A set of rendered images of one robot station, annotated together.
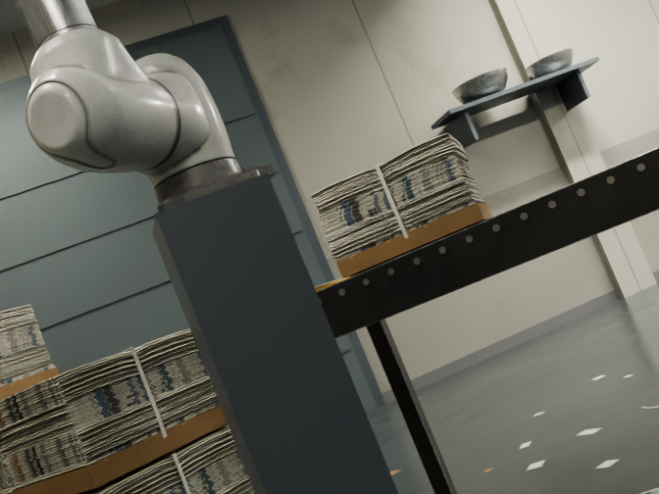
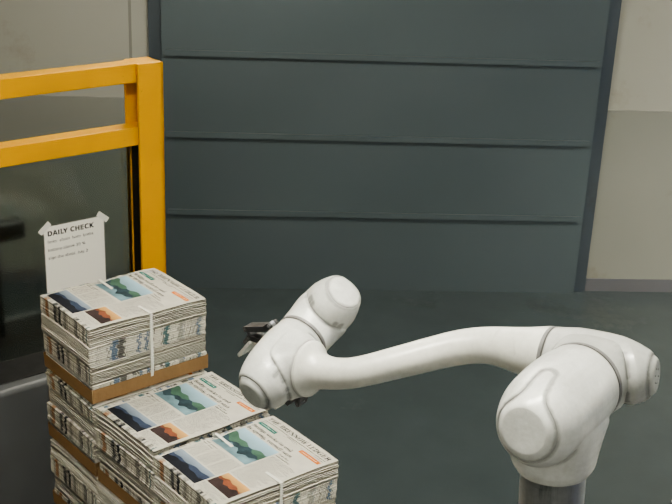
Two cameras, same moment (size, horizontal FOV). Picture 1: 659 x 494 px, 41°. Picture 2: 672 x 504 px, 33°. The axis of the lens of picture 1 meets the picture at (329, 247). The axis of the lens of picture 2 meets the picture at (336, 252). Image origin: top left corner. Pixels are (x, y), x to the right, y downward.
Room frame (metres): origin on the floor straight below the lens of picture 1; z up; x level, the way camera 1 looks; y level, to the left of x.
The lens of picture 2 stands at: (-0.18, 0.33, 2.58)
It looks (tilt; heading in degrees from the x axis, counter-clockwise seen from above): 21 degrees down; 11
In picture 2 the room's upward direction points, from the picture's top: 2 degrees clockwise
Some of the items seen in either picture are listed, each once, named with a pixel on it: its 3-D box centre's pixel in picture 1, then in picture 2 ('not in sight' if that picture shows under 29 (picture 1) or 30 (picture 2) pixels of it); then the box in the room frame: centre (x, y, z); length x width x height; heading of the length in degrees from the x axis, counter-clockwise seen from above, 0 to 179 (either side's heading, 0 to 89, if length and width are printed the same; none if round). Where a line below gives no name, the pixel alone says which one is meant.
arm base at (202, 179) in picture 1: (212, 186); not in sight; (1.54, 0.15, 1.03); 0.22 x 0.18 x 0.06; 105
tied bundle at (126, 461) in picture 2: not in sight; (183, 446); (2.40, 1.24, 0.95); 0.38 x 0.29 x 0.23; 143
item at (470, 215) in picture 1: (457, 222); not in sight; (2.24, -0.32, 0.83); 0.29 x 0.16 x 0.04; 165
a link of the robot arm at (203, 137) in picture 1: (169, 118); not in sight; (1.53, 0.18, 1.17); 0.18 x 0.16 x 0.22; 156
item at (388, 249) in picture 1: (379, 256); not in sight; (2.29, -0.11, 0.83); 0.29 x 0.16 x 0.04; 165
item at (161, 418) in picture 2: not in sight; (184, 408); (2.40, 1.23, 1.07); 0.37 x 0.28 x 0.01; 143
